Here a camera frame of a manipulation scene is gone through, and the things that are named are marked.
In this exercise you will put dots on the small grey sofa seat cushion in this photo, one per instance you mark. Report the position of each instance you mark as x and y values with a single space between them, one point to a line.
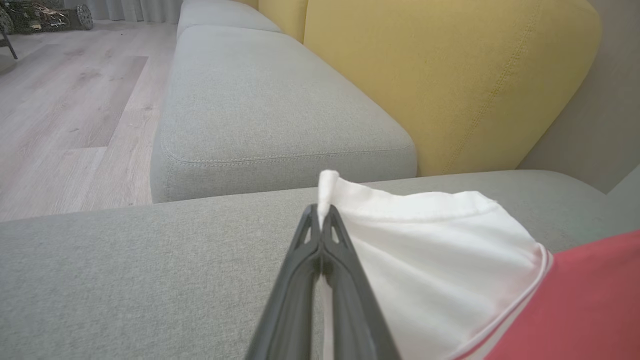
215 12

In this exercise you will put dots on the grey pleated curtain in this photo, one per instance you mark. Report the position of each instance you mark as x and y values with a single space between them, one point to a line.
130 9

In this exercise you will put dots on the large grey sofa seat cushion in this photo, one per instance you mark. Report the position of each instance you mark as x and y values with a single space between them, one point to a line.
125 280

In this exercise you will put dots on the wide yellow sofa back cushion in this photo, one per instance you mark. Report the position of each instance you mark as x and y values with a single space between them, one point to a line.
440 75

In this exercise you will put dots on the long grey sofa seat cushion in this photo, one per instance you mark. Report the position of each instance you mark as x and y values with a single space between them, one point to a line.
260 110

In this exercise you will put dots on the narrow yellow sofa back cushion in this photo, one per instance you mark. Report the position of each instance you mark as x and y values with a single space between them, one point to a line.
285 15

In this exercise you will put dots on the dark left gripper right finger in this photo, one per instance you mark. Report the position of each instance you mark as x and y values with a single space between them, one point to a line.
350 310

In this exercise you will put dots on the wooden coffee table black legs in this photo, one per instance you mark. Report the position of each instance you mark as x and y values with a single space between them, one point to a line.
9 46

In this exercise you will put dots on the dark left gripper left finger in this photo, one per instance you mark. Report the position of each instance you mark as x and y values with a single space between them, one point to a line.
292 300

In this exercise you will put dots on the red shirt with white sleeves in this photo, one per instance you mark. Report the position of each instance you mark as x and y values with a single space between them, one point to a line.
440 260

